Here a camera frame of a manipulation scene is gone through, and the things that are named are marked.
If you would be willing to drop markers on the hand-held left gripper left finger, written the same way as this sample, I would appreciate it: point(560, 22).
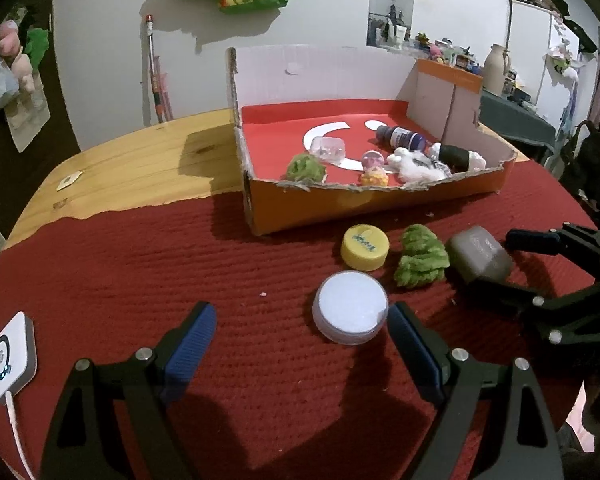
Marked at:
point(192, 347)

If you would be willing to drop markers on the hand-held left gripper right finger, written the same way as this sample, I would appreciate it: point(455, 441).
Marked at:
point(415, 350)

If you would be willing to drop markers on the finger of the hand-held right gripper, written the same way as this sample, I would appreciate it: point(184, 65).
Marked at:
point(510, 300)
point(535, 240)

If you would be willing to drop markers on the grey eyeshadow case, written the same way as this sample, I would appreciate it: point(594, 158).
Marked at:
point(477, 255)

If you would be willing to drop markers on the white round jar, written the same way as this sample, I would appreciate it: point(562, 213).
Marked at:
point(350, 302)

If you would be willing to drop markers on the white sheep plush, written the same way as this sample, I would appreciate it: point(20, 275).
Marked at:
point(415, 170)

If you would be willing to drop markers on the orange cardboard box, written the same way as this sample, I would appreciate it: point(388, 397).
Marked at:
point(355, 205)

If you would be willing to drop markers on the dark blue bottle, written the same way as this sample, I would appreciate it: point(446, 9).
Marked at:
point(405, 137)

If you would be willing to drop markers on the yellow figure toy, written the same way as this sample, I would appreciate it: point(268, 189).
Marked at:
point(374, 177)

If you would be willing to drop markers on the pink globe toy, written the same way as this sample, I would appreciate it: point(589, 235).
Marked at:
point(372, 159)

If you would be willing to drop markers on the clear plastic capsule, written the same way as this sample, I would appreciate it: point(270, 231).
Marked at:
point(327, 150)

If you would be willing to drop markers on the dark bag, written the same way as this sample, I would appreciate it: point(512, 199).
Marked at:
point(592, 175)

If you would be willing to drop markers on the red woven mat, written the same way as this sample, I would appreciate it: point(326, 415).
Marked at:
point(180, 260)

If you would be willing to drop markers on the green fuzzy plush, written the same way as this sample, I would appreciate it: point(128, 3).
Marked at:
point(420, 260)

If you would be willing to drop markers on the yellow bottle cap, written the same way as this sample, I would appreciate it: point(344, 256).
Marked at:
point(365, 247)

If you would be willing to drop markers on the dark green tablecloth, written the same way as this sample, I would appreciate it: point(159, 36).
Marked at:
point(520, 125)

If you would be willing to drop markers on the black white bottle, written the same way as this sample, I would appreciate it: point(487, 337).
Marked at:
point(455, 156)

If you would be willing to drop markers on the beige vase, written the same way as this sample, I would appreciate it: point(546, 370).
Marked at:
point(495, 70)

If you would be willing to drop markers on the white square charger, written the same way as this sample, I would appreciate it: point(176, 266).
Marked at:
point(12, 355)

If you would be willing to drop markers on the white fabric wardrobe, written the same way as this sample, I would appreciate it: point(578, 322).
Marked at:
point(535, 45)

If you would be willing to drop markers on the clutter of small figurines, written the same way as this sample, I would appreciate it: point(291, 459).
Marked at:
point(450, 52)

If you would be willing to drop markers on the small beige tag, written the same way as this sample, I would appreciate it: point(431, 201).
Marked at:
point(70, 180)

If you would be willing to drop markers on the small green fuzzy toy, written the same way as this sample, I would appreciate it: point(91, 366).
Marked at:
point(305, 167)

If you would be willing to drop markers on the dark wooden door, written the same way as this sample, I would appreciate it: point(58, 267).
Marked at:
point(62, 120)

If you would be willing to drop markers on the beige hanging cloth bag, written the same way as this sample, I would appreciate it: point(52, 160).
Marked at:
point(27, 122)

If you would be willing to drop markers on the red and silver pole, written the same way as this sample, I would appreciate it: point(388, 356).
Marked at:
point(155, 70)

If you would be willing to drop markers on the hanging green plush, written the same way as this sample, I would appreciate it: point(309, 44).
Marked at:
point(37, 45)

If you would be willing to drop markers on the hanging pink plush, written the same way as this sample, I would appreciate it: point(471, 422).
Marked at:
point(15, 55)

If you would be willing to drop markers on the wall niche shelf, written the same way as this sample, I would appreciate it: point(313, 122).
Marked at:
point(390, 0)

